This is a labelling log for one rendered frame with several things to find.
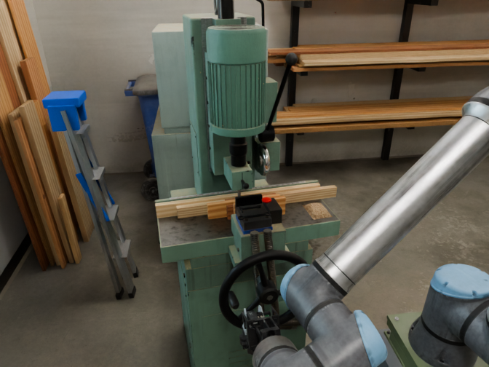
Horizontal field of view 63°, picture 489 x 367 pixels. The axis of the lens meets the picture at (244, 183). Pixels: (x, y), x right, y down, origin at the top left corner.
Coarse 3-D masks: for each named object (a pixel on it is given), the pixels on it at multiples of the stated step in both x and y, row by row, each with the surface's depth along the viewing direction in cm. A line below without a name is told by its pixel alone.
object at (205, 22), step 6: (204, 18) 128; (210, 18) 128; (240, 18) 130; (246, 18) 131; (204, 24) 128; (210, 24) 129; (246, 24) 132; (204, 30) 129; (204, 36) 130; (204, 42) 131; (204, 48) 132; (204, 60) 133; (204, 66) 134; (204, 72) 135; (204, 78) 136; (204, 84) 137; (204, 90) 138; (210, 168) 151
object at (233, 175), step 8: (224, 160) 140; (224, 168) 142; (232, 168) 132; (240, 168) 132; (248, 168) 132; (232, 176) 130; (240, 176) 131; (248, 176) 132; (232, 184) 132; (240, 184) 132
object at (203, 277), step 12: (264, 180) 186; (180, 192) 175; (192, 192) 175; (300, 252) 136; (312, 252) 138; (228, 264) 131; (276, 264) 136; (288, 264) 138; (192, 276) 129; (204, 276) 131; (216, 276) 132; (240, 276) 134; (252, 276) 136; (192, 288) 132
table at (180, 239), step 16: (288, 208) 142; (304, 208) 142; (160, 224) 133; (176, 224) 133; (192, 224) 133; (208, 224) 133; (224, 224) 133; (288, 224) 133; (304, 224) 133; (320, 224) 133; (336, 224) 135; (160, 240) 125; (176, 240) 125; (192, 240) 125; (208, 240) 125; (224, 240) 127; (288, 240) 133; (176, 256) 125; (192, 256) 126
